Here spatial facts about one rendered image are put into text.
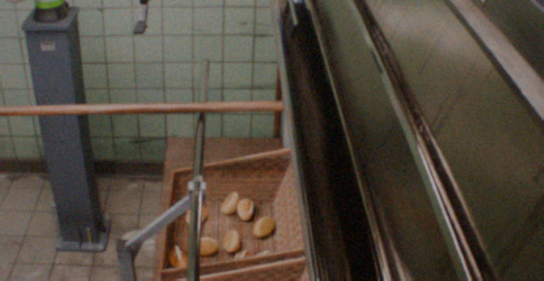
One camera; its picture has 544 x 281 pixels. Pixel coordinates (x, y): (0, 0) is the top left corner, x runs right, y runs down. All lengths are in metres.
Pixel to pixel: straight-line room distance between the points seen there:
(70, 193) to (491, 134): 2.49
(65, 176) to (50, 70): 0.55
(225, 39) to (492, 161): 2.57
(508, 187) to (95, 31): 2.76
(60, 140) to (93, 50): 0.63
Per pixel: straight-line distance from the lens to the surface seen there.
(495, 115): 0.73
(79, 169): 2.92
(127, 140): 3.53
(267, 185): 2.46
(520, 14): 0.68
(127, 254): 1.80
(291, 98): 1.48
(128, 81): 3.33
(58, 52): 2.63
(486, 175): 0.71
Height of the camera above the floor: 2.18
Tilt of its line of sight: 33 degrees down
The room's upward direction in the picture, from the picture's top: 4 degrees clockwise
